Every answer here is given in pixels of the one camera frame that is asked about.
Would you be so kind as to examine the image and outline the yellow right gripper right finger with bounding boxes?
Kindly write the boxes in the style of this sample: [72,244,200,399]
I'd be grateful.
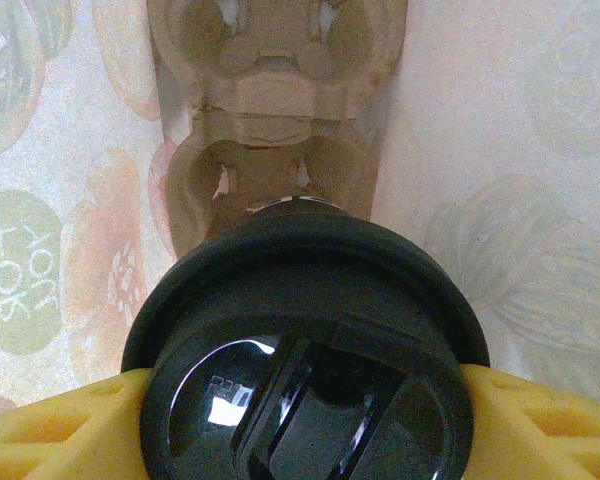
[459,362,600,480]

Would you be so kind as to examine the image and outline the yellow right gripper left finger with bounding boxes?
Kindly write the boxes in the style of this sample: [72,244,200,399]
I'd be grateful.
[0,367,154,480]

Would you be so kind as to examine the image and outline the black cup lid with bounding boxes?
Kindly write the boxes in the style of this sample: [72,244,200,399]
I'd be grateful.
[121,195,491,480]

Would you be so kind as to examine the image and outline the printed paper takeout bag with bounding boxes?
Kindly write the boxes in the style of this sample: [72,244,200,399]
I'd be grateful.
[0,0,600,480]

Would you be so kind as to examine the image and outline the brown pulp cup carrier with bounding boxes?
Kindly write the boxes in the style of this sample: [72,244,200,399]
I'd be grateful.
[147,0,409,261]

